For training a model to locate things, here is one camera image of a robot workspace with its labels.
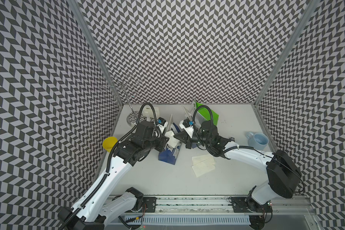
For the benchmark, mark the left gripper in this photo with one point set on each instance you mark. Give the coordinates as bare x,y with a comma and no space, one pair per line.
162,142

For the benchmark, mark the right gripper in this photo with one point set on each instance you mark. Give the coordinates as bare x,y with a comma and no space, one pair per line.
187,139

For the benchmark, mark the blue white bag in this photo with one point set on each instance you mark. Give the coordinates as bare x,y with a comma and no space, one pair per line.
169,155
188,115

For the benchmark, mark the cream paper receipt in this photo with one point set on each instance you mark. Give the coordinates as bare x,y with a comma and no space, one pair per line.
172,141

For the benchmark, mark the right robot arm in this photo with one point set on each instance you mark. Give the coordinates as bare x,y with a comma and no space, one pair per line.
283,176

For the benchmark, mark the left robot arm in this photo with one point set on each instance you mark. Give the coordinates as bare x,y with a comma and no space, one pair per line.
92,211

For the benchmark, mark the green white bag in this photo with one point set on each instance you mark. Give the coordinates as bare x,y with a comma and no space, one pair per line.
203,115

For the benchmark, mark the cream receipt pile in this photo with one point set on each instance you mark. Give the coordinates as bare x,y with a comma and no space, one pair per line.
203,164

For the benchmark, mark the yellow plastic cup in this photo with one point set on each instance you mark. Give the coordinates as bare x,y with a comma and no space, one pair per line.
109,143

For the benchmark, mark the light blue mug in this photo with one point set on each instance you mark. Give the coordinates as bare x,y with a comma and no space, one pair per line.
257,140

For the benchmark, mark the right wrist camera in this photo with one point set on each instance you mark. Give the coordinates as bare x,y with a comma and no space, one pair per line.
188,127

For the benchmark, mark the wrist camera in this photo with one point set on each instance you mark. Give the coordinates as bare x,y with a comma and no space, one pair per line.
162,124
188,127

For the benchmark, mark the metal wire mug tree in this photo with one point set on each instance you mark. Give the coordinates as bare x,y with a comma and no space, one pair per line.
124,88

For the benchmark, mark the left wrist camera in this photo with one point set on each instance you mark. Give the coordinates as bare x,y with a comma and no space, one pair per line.
162,124

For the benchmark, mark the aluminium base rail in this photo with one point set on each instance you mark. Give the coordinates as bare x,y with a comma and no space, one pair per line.
279,213

